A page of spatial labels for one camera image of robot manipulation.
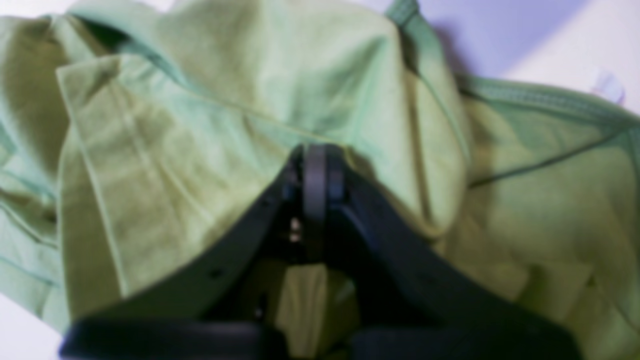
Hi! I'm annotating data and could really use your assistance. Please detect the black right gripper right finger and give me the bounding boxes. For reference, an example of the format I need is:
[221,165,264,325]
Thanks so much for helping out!
[325,145,582,360]

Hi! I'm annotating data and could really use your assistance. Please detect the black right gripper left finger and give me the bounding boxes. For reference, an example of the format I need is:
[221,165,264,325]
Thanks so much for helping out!
[59,145,329,360]

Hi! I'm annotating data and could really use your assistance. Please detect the green t-shirt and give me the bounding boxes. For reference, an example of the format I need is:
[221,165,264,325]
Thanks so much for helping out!
[1,0,639,360]

